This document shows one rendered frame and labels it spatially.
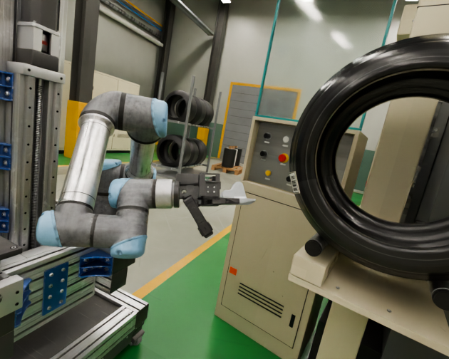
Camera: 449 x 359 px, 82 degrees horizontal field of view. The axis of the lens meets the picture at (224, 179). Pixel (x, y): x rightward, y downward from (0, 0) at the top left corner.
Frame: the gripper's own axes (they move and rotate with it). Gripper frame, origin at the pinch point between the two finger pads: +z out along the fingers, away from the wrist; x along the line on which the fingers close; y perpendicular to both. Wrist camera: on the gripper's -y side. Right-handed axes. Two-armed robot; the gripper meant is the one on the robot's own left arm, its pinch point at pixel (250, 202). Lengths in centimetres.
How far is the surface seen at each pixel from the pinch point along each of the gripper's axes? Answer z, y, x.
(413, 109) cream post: 56, 31, 5
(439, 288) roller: 37.4, -18.6, -15.9
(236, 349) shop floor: 11, -76, 86
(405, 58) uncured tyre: 28.7, 29.8, -22.4
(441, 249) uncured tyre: 35.3, -10.1, -19.3
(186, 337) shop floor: -17, -71, 90
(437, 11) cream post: 59, 60, -5
